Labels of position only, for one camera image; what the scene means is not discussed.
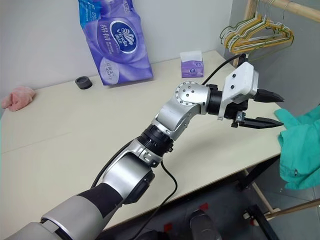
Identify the black metal table frame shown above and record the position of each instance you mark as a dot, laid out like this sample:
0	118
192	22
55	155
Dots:
260	170

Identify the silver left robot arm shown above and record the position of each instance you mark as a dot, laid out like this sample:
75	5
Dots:
175	112

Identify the green shorts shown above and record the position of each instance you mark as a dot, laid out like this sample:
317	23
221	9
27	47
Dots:
300	140

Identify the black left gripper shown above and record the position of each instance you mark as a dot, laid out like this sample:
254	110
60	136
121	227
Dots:
236	108

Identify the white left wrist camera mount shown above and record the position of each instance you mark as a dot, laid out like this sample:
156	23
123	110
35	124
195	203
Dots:
241	77

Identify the pink cloth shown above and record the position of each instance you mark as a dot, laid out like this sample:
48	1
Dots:
18	98

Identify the dark grey rounded shape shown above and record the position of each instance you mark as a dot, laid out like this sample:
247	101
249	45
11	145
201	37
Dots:
202	225

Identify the large purple tissue pack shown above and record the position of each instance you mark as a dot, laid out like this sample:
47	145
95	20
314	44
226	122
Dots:
117	45

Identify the black round cap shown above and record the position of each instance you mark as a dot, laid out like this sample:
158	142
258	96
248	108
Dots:
83	83

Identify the small purple tissue pack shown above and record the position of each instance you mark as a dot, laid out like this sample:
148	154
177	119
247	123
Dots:
192	67

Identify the bunch of clothes hangers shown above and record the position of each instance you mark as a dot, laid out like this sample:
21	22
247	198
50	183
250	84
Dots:
252	25

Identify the wooden clothes rack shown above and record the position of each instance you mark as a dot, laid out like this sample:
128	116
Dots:
300	10

